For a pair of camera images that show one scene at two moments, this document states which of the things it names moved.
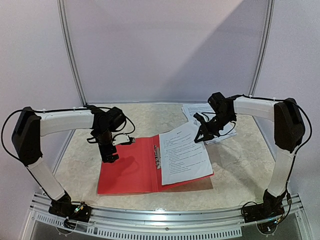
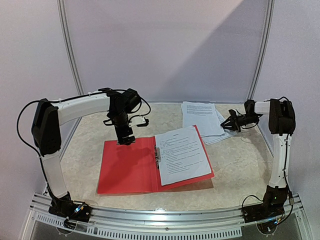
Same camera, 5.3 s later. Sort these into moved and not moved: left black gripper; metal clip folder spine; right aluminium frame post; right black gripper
Moved: left black gripper; right black gripper
Not moved: metal clip folder spine; right aluminium frame post
